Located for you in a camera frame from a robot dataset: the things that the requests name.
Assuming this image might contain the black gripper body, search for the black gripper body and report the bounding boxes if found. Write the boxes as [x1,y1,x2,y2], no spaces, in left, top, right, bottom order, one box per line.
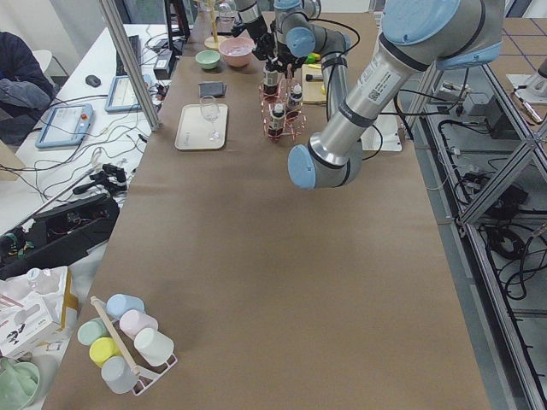
[251,30,277,60]
[267,42,302,75]

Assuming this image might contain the tea bottle white cap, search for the tea bottle white cap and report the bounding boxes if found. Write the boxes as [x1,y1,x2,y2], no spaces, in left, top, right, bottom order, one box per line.
[262,65,279,97]

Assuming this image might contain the copper wire bottle basket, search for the copper wire bottle basket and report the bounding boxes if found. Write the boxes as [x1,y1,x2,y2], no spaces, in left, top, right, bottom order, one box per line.
[259,67,306,143]

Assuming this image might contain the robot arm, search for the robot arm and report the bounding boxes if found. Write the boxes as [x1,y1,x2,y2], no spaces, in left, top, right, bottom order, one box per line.
[288,1,505,189]
[232,0,276,62]

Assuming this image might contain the pink bowl with ice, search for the pink bowl with ice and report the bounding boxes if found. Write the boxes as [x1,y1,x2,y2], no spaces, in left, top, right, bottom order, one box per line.
[219,37,255,68]

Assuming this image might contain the steel muddler black tip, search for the steel muddler black tip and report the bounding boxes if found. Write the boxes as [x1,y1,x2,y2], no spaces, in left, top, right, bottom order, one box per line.
[305,74,323,82]

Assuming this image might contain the wooden cutting board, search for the wooden cutting board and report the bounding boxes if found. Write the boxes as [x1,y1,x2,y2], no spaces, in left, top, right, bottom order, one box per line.
[302,64,326,104]

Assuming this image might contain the wooden cup tree stand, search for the wooden cup tree stand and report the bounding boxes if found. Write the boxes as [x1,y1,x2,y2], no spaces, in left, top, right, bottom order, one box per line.
[196,0,226,51]

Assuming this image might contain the green bowl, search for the green bowl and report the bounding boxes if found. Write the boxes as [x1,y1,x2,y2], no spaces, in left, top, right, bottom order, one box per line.
[195,50,221,70]

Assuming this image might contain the grey folded cloth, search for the grey folded cloth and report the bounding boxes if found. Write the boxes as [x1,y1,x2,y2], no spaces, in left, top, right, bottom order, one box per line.
[198,81,226,97]

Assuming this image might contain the clear wine glass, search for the clear wine glass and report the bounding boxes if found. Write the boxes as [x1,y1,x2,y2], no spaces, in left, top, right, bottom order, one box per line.
[200,96,220,141]

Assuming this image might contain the cream rabbit tray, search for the cream rabbit tray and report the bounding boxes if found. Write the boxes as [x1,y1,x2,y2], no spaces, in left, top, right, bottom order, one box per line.
[174,103,228,151]

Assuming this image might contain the blue teach pendant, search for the blue teach pendant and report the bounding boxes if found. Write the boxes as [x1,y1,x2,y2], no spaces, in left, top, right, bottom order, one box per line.
[35,103,94,149]
[105,75,140,114]

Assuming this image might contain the computer mouse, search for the computer mouse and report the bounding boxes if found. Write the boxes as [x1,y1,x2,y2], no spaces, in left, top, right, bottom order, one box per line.
[85,75,101,88]

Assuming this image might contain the black tool bag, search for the black tool bag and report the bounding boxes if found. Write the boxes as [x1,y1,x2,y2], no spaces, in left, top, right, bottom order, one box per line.
[1,193,120,280]

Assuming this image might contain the blue cup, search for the blue cup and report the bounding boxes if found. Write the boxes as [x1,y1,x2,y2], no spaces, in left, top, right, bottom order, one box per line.
[106,293,145,319]

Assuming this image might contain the pink cup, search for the pink cup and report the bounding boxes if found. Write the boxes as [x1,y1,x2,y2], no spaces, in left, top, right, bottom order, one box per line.
[119,309,158,340]

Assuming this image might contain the white cup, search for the white cup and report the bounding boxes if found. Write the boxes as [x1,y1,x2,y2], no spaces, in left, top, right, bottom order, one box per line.
[133,328,174,366]

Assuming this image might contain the green cup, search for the green cup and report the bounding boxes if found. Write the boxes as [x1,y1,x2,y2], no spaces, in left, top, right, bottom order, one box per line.
[77,318,110,346]

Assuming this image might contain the yellow cup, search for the yellow cup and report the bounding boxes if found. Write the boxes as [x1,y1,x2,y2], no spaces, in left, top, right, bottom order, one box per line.
[89,337,121,368]

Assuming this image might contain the white cardboard box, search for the white cardboard box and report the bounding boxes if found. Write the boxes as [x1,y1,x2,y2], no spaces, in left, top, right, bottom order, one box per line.
[1,266,79,359]

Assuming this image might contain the white cup rack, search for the white cup rack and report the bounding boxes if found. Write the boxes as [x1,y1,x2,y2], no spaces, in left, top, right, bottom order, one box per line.
[77,294,178,395]

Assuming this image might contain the grey cup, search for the grey cup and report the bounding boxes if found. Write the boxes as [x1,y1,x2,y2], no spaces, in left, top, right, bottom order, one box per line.
[101,355,138,394]

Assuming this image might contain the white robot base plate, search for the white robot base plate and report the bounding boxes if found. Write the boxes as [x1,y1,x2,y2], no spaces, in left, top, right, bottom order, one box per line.
[361,115,403,152]

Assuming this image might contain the aluminium frame post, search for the aluminium frame post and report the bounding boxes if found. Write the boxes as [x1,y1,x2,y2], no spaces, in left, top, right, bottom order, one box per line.
[98,0,160,132]

